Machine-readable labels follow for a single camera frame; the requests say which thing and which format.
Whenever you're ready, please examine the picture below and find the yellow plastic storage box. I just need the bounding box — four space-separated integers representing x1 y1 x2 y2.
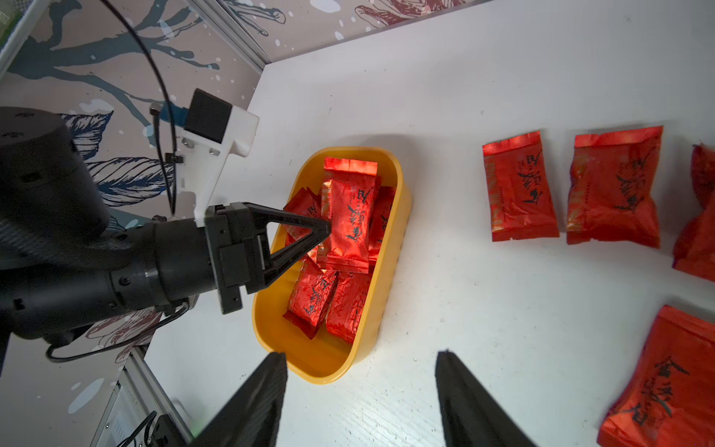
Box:
252 146 413 385

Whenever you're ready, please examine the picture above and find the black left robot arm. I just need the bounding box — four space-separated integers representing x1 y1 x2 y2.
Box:
1 107 331 349

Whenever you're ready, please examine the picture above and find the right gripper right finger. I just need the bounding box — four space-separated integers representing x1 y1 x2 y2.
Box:
435 351 534 446

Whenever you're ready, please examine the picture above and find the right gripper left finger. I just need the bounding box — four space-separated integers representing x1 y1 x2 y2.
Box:
191 352 288 447

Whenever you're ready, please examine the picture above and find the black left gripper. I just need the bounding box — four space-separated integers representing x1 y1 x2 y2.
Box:
204 202 331 315

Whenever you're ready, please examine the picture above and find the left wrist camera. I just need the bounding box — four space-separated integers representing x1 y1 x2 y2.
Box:
150 89 260 227

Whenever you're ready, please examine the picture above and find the red tea bag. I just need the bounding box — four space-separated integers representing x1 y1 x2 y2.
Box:
566 126 663 249
597 305 714 446
368 186 396 266
318 158 381 274
673 145 714 281
325 272 372 345
284 188 321 246
283 260 339 340
482 131 560 242

